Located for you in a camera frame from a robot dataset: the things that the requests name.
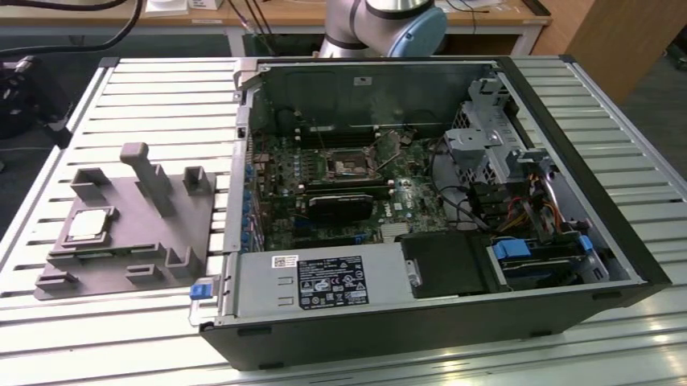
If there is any wooden cabinet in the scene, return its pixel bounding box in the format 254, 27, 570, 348
533, 0, 687, 106

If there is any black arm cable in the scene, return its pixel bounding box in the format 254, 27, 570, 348
0, 0, 146, 55

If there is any metal socket cover frame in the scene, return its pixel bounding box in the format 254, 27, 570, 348
366, 127, 417, 170

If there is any large white box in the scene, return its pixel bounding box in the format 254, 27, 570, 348
144, 0, 189, 17

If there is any black plastic shroud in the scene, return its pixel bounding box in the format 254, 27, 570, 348
397, 231, 509, 299

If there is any blue case latch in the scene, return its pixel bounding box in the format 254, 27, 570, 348
189, 276, 224, 301

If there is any silver CPU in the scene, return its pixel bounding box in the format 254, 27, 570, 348
62, 207, 117, 242

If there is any silver finned chipset heatsink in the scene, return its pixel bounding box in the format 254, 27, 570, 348
378, 223, 412, 243

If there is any black chair base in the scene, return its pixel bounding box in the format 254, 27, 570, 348
663, 39, 687, 72

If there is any black graphics card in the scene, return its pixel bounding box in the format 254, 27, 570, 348
300, 191, 376, 222

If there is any grey plastic parts rack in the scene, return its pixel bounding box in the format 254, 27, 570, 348
32, 141, 218, 301

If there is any green RAM stick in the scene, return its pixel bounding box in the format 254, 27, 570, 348
74, 248, 134, 258

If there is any blue disk carrier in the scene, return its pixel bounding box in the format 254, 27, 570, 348
490, 237, 532, 263

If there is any black data cable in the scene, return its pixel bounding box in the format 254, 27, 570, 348
434, 184, 486, 234

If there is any wooden desk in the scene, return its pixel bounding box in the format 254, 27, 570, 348
0, 0, 553, 57

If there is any black expansion slot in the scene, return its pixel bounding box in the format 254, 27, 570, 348
293, 237, 356, 248

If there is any green motherboard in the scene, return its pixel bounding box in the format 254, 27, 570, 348
244, 127, 457, 253

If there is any black and grey PC case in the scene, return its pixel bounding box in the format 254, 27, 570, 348
186, 54, 675, 373

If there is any coloured power wire bundle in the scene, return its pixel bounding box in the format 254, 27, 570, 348
496, 171, 568, 243

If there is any black ribbed cable holder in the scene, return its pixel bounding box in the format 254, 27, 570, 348
465, 180, 517, 233

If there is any silver metal drive cage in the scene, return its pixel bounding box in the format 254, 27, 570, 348
440, 76, 557, 192

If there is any silver power supply, black label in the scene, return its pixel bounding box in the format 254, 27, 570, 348
228, 243, 418, 322

